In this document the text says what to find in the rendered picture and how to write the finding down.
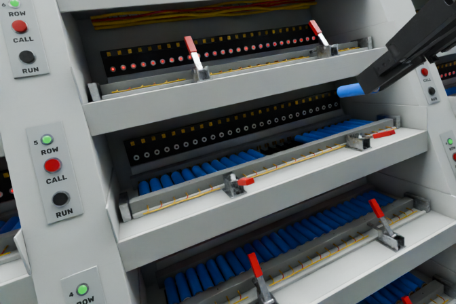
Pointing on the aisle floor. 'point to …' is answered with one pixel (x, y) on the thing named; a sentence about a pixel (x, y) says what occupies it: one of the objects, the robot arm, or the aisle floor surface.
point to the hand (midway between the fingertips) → (388, 69)
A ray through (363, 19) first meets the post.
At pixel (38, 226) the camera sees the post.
